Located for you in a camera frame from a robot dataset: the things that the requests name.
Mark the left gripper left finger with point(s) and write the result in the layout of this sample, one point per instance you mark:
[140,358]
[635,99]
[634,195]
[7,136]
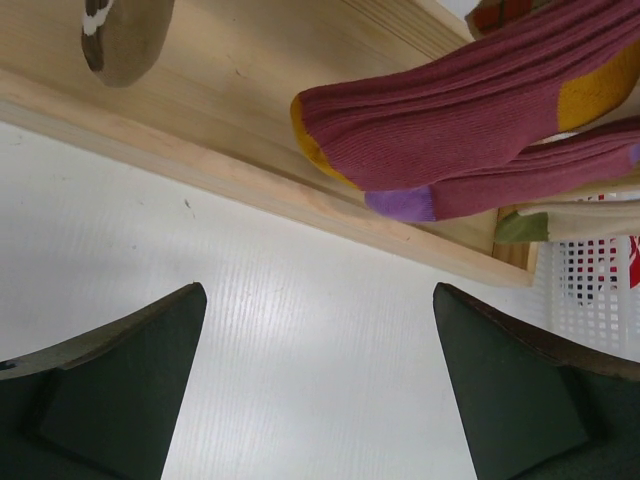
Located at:
[103,404]

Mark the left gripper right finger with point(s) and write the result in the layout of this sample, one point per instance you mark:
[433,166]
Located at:
[535,405]

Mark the purple orange striped sock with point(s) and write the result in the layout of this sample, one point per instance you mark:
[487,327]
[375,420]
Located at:
[553,71]

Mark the wooden hanger rack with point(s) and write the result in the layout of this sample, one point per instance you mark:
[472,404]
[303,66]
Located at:
[214,111]

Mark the white plastic basket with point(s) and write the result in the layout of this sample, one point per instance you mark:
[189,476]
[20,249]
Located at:
[616,333]

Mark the red white sock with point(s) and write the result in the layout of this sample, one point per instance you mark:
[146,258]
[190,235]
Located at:
[601,273]

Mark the beige patterned sock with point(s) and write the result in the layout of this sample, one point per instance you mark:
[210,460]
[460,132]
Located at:
[569,220]

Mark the brown striped sock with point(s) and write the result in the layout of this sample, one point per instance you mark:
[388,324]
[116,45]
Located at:
[121,40]

